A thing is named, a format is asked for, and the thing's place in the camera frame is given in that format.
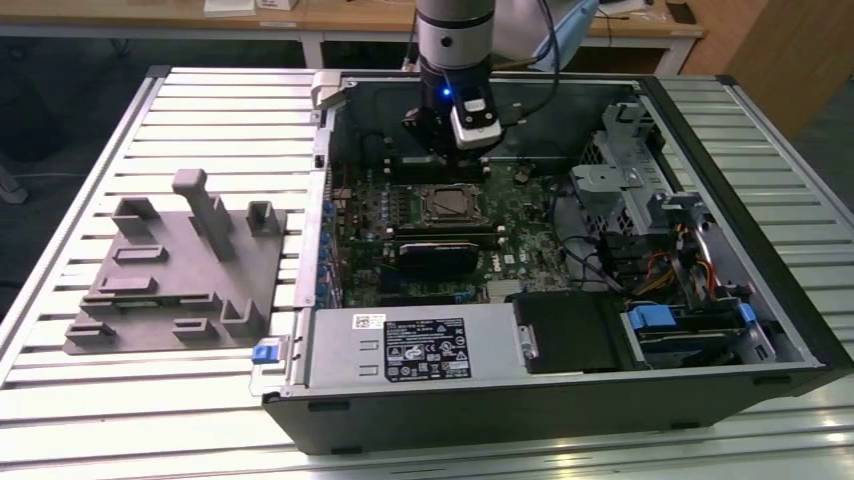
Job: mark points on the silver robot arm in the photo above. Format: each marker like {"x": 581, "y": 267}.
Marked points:
{"x": 457, "y": 35}

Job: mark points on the CPU socket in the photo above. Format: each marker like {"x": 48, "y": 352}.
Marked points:
{"x": 421, "y": 202}

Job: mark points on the black RAM slot bank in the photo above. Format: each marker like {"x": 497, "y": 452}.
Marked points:
{"x": 410, "y": 172}
{"x": 443, "y": 232}

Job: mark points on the white box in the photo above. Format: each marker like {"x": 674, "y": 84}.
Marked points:
{"x": 229, "y": 5}
{"x": 277, "y": 4}

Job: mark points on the silver drive cage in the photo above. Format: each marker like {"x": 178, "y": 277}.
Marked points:
{"x": 608, "y": 185}

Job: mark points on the black graphics card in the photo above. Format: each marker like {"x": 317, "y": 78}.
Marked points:
{"x": 437, "y": 260}

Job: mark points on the green motherboard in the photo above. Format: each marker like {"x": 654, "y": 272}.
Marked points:
{"x": 534, "y": 250}

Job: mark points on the small black box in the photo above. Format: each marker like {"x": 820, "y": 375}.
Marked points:
{"x": 682, "y": 12}

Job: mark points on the small silver heatsink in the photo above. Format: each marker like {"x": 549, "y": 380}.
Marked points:
{"x": 503, "y": 291}

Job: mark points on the grey parts rack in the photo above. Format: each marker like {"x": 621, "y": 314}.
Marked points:
{"x": 201, "y": 280}

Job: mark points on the black plastic shroud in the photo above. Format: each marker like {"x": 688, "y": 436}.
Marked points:
{"x": 568, "y": 330}

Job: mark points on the silver power supply unit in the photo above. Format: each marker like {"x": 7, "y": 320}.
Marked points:
{"x": 347, "y": 345}

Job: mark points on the wooden cabinet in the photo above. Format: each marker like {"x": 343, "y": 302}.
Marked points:
{"x": 788, "y": 50}

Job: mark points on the hard disk in blue carrier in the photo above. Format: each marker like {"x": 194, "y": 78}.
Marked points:
{"x": 650, "y": 317}

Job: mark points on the blue case latch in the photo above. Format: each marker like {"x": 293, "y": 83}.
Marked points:
{"x": 265, "y": 350}

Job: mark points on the green RAM stick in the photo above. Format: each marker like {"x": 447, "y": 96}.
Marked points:
{"x": 167, "y": 301}

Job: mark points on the small blue clip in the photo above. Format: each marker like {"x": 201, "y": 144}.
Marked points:
{"x": 746, "y": 317}

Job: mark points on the grey metal stand foot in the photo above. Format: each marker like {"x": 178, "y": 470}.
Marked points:
{"x": 12, "y": 187}

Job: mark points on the black PC case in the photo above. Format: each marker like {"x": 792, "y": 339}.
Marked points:
{"x": 467, "y": 420}

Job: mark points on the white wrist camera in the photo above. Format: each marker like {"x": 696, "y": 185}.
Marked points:
{"x": 477, "y": 132}

